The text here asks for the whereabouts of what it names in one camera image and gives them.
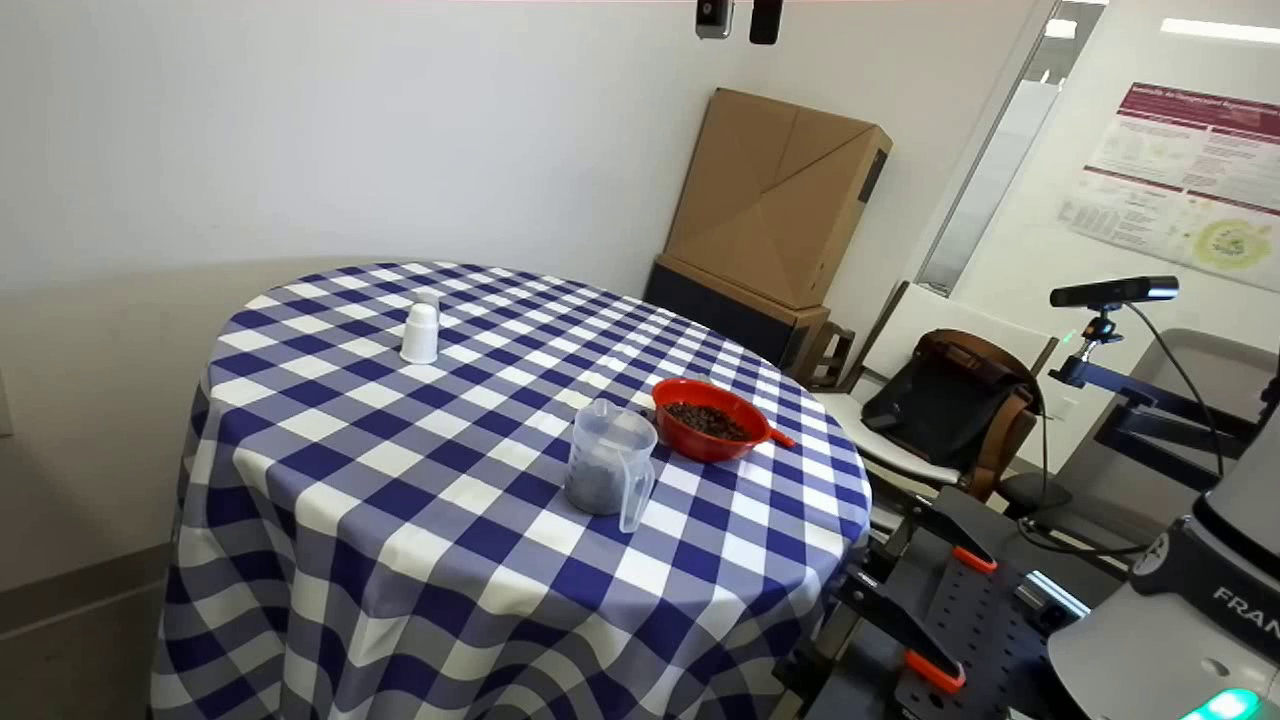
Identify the red handled metal spoon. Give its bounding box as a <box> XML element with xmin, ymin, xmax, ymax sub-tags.
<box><xmin>766</xmin><ymin>425</ymin><xmax>794</xmax><ymax>446</ymax></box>

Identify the robot base unit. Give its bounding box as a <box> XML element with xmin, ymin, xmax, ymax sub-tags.
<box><xmin>1049</xmin><ymin>421</ymin><xmax>1280</xmax><ymax>720</ymax></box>

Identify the red plastic bowl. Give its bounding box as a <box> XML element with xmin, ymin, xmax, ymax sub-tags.
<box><xmin>652</xmin><ymin>374</ymin><xmax>773</xmax><ymax>464</ymax></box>

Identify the clear plastic measuring cup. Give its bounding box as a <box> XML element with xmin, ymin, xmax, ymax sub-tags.
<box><xmin>565</xmin><ymin>399</ymin><xmax>656</xmax><ymax>515</ymax></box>

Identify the brown cardboard box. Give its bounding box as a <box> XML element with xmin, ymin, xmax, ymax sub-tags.
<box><xmin>664</xmin><ymin>87</ymin><xmax>892</xmax><ymax>309</ymax></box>

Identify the small white plastic bottle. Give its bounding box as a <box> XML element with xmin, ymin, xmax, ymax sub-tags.
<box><xmin>398</xmin><ymin>303</ymin><xmax>441</xmax><ymax>365</ymax></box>

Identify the blue white checkered tablecloth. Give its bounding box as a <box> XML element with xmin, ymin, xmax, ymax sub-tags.
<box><xmin>147</xmin><ymin>263</ymin><xmax>871</xmax><ymax>720</ymax></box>

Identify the black orange clamp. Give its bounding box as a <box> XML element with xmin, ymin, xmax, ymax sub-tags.
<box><xmin>842</xmin><ymin>570</ymin><xmax>968</xmax><ymax>696</ymax></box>

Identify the black brown bag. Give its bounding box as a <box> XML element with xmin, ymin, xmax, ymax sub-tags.
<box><xmin>859</xmin><ymin>328</ymin><xmax>1045</xmax><ymax>468</ymax></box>

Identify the black camera on stand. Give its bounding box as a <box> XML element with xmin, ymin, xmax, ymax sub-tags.
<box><xmin>1049</xmin><ymin>275</ymin><xmax>1178</xmax><ymax>309</ymax></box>

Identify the wall poster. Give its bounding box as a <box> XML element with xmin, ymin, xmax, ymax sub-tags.
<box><xmin>1060</xmin><ymin>82</ymin><xmax>1280</xmax><ymax>292</ymax></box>

